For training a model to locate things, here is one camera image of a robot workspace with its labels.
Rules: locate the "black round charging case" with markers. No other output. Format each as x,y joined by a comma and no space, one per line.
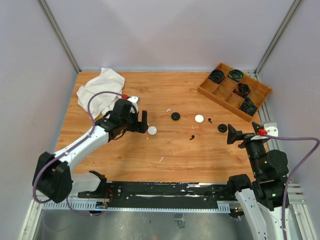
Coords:
175,116
222,128

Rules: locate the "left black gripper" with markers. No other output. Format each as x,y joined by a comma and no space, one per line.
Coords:
139,126

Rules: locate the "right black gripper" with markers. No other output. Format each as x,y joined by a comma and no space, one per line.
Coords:
234,134

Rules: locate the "green black rolled item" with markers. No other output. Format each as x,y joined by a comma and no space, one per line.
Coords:
236,75

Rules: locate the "white crumpled cloth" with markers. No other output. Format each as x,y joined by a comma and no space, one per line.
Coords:
107,80

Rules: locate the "dark red rolled item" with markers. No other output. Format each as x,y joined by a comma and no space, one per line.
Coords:
242,90

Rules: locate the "white round charging case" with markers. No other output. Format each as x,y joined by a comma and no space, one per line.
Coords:
199,118
152,130

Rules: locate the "black rolled item far left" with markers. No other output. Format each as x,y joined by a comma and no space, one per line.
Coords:
217,76

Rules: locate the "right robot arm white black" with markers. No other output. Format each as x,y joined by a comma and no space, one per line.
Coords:
264,201

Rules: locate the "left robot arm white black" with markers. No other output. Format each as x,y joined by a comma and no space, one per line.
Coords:
53,175

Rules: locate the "blue green rolled item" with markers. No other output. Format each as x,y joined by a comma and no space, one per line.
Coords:
248,107

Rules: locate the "grey slotted cable duct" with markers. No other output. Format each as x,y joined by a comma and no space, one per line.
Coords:
97,206

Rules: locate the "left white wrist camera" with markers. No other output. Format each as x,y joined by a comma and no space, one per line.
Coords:
133,99

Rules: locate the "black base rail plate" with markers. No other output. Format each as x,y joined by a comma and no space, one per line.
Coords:
140,193

